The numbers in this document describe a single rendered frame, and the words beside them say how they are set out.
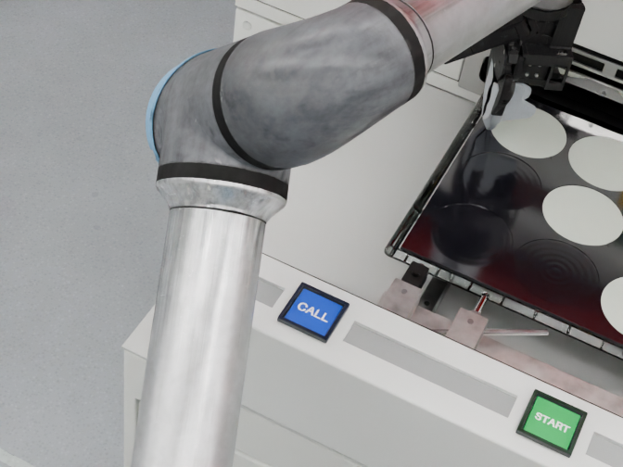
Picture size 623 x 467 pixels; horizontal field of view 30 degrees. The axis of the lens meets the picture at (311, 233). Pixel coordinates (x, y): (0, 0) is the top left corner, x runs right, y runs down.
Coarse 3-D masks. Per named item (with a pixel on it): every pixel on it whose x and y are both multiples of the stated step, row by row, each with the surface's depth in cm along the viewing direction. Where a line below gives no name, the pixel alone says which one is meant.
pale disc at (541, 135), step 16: (544, 112) 155; (496, 128) 151; (512, 128) 152; (528, 128) 152; (544, 128) 152; (560, 128) 153; (512, 144) 150; (528, 144) 150; (544, 144) 150; (560, 144) 151
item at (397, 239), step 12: (480, 96) 155; (480, 108) 153; (468, 120) 151; (468, 132) 150; (456, 144) 148; (444, 156) 146; (444, 168) 145; (432, 180) 143; (420, 192) 142; (432, 192) 142; (420, 204) 140; (408, 216) 138; (408, 228) 137; (396, 240) 135
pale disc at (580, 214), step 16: (560, 192) 145; (576, 192) 145; (592, 192) 145; (544, 208) 142; (560, 208) 143; (576, 208) 143; (592, 208) 143; (608, 208) 144; (560, 224) 141; (576, 224) 141; (592, 224) 141; (608, 224) 142; (576, 240) 139; (592, 240) 140; (608, 240) 140
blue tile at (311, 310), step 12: (300, 300) 119; (312, 300) 120; (324, 300) 120; (288, 312) 118; (300, 312) 118; (312, 312) 119; (324, 312) 119; (336, 312) 119; (300, 324) 117; (312, 324) 117; (324, 324) 118
